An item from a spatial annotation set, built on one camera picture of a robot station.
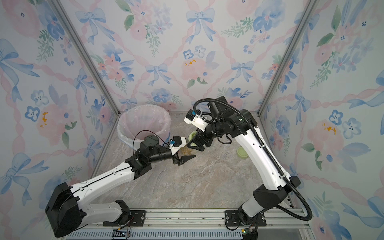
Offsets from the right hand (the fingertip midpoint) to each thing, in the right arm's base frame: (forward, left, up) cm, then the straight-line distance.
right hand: (195, 136), depth 65 cm
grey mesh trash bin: (+3, +32, -9) cm, 34 cm away
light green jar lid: (+12, -30, -34) cm, 47 cm away
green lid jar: (-3, +4, -7) cm, 8 cm away
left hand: (-1, +1, -6) cm, 6 cm away
